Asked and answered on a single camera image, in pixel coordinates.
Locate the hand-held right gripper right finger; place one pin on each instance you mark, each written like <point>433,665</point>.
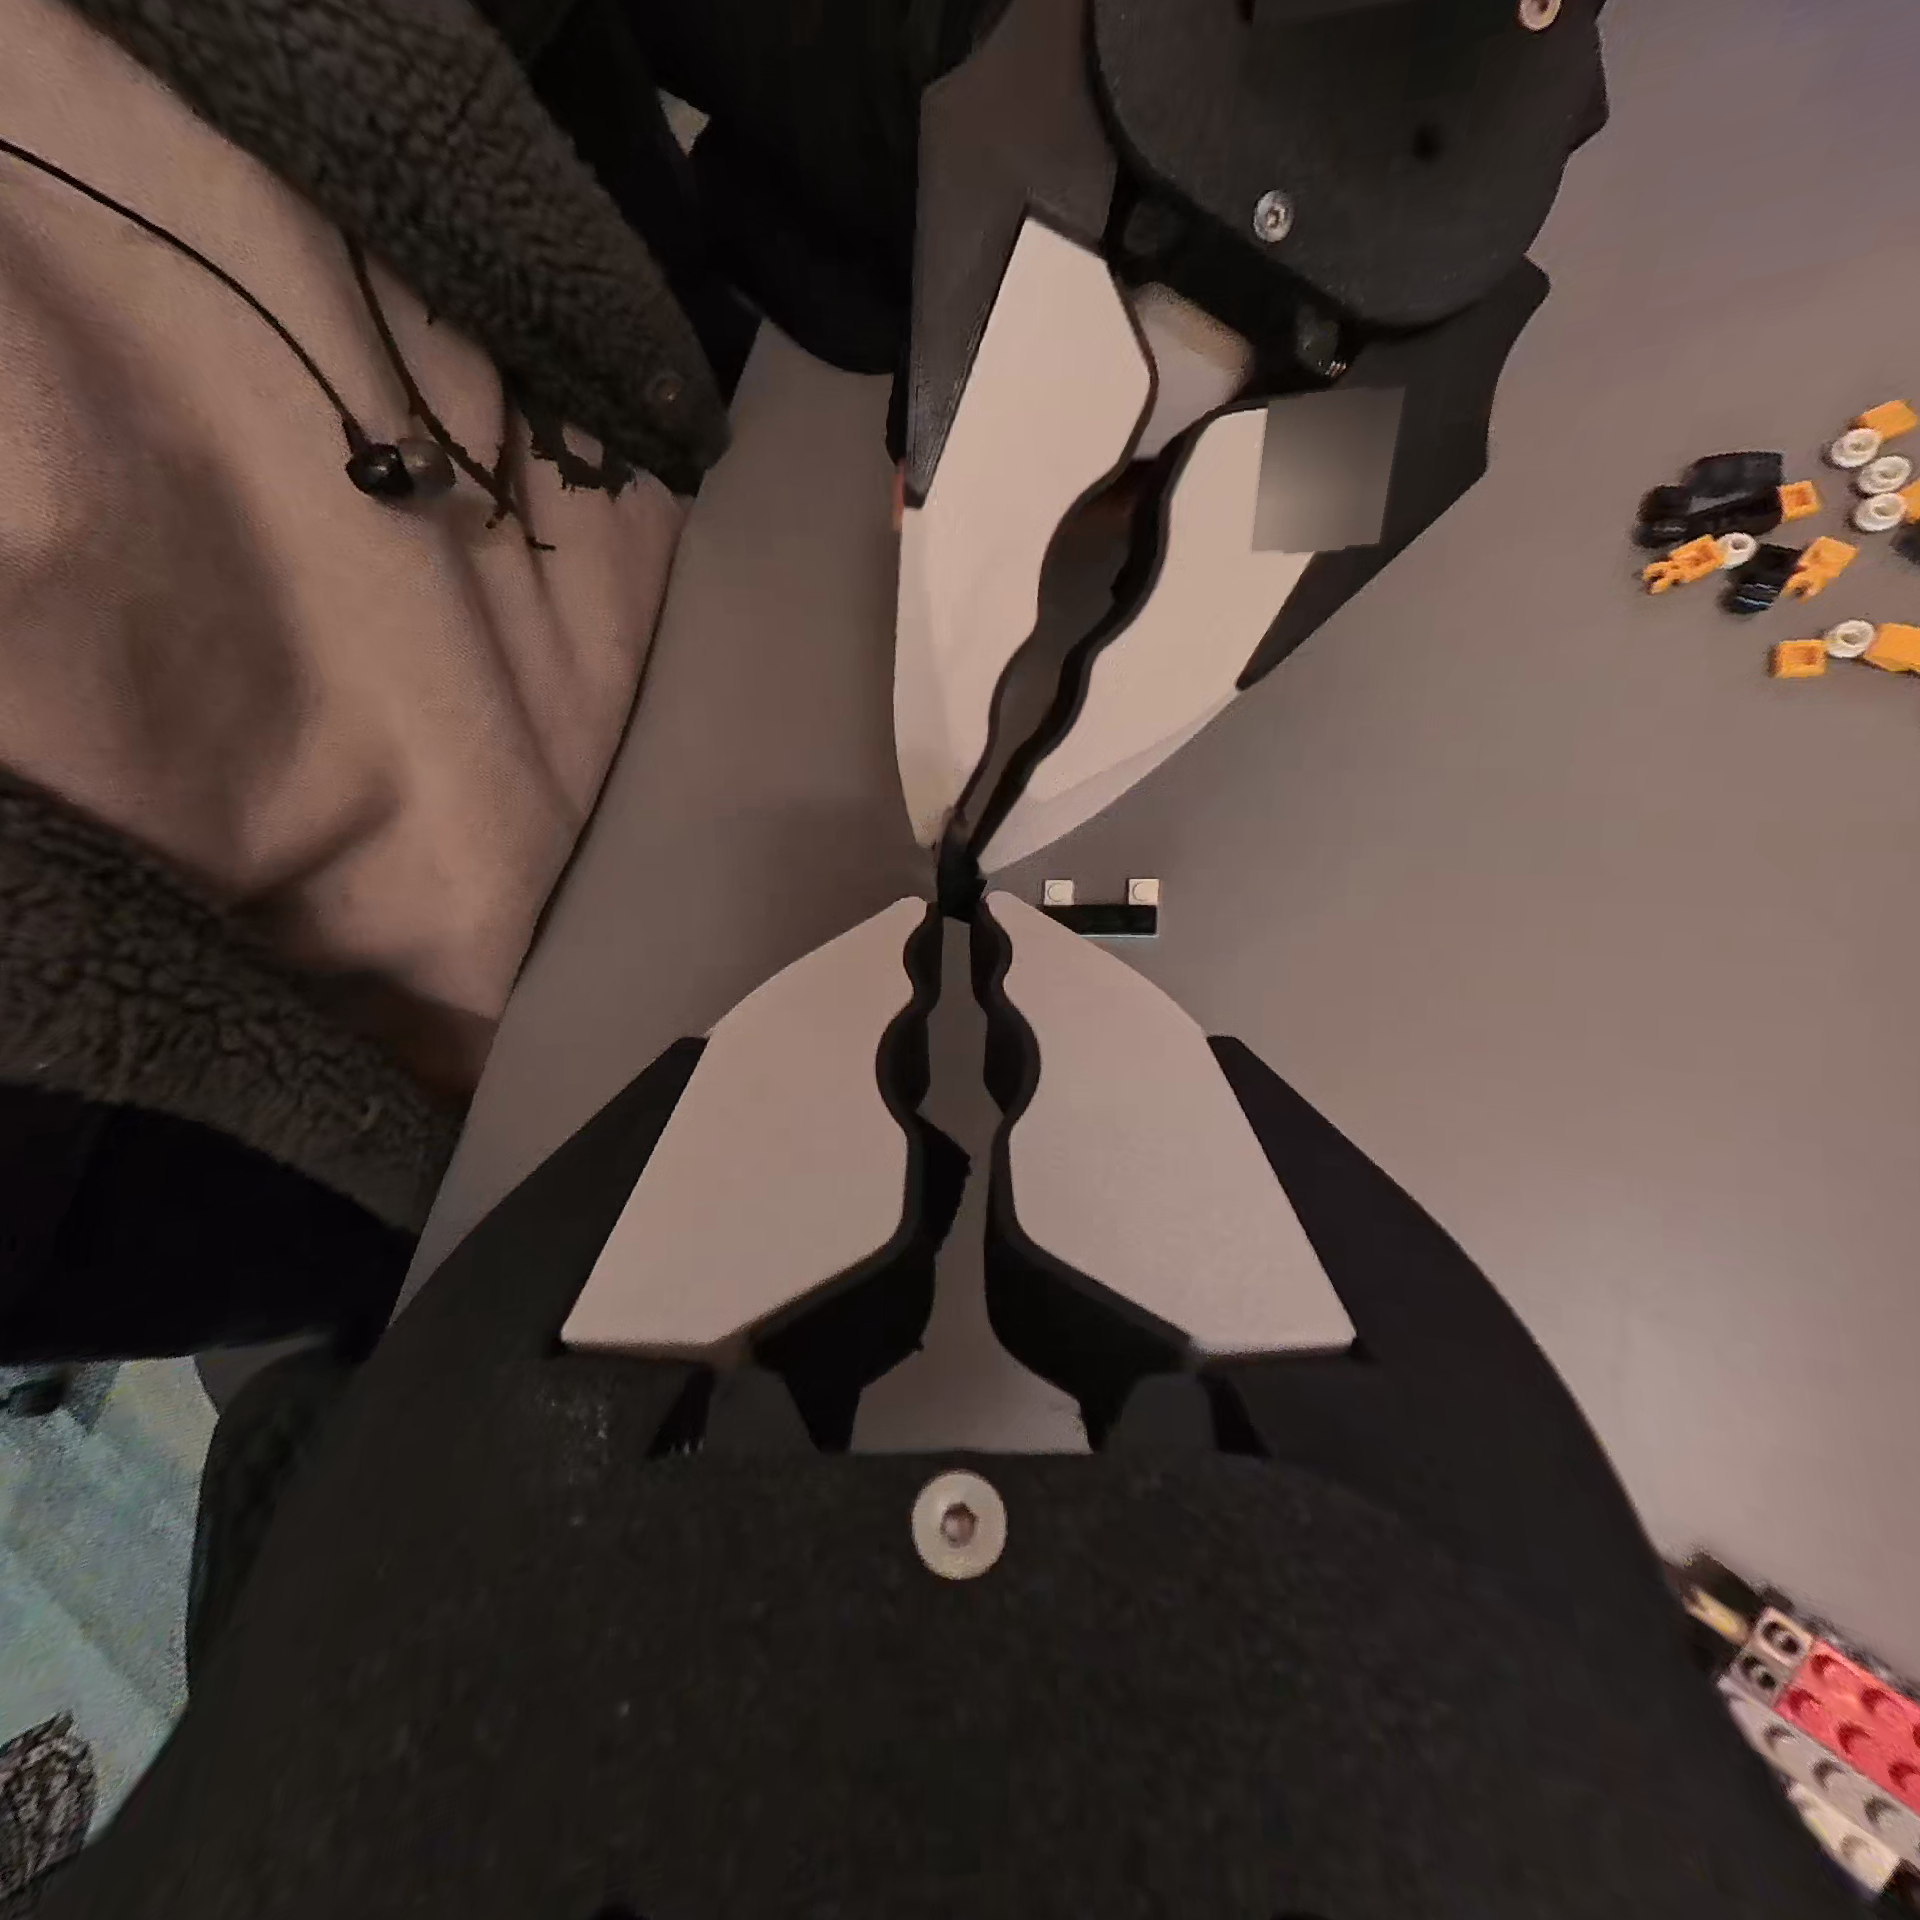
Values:
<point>1172,1171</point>

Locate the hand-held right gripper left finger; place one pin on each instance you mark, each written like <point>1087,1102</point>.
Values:
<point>751,1185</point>

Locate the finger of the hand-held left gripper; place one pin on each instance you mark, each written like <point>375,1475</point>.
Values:
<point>1184,660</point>
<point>990,494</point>

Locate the black plate with white studs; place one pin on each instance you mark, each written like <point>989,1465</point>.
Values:
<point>1118,918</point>

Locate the pile of small lego pieces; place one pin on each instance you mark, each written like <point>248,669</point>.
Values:
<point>1710,486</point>

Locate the partly built lego car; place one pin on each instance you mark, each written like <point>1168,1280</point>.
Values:
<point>1846,1709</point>

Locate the dark fleece jacket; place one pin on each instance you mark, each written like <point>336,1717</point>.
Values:
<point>494,194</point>

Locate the dark trousers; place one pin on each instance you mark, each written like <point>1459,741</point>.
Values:
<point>150,1244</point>

